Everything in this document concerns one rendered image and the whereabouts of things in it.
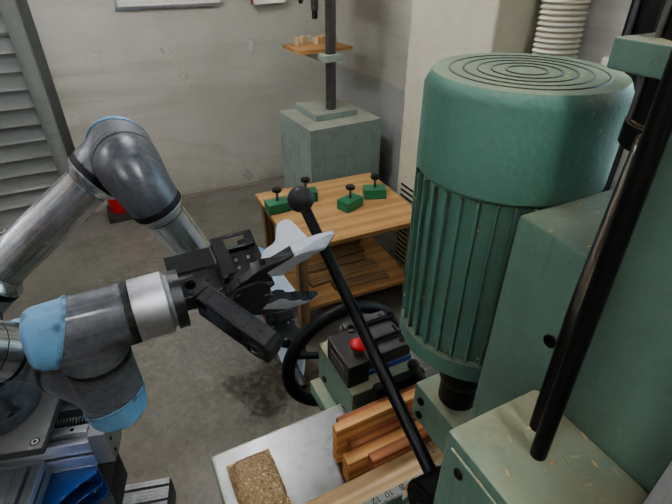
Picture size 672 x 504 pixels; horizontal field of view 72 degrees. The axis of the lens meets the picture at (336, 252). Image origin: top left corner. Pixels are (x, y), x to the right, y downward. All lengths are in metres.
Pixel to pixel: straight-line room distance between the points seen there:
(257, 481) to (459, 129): 0.57
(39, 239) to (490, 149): 0.86
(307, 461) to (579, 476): 0.52
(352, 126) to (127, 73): 1.46
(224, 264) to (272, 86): 3.06
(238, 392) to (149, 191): 1.34
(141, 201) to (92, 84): 2.53
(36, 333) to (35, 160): 2.94
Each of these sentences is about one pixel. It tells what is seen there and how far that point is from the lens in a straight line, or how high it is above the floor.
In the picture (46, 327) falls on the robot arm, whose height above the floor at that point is 1.24.
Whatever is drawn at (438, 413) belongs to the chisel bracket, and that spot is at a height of 1.04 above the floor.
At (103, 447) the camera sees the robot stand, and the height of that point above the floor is 0.73.
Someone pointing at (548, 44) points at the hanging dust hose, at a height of 1.29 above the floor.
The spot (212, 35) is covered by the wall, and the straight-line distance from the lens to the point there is 3.42.
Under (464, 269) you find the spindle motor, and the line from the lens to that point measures 0.45.
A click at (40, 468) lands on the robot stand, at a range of 1.14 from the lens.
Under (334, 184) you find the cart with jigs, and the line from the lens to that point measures 2.45.
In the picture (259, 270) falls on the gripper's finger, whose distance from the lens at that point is 0.55.
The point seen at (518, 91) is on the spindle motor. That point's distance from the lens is 0.39.
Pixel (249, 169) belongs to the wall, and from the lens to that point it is 3.72.
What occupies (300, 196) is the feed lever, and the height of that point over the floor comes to 1.30.
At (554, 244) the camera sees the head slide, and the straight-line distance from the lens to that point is 0.38.
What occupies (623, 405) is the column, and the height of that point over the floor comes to 1.34.
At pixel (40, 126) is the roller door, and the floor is 0.66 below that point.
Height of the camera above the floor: 1.57
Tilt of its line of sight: 33 degrees down
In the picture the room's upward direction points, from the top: straight up
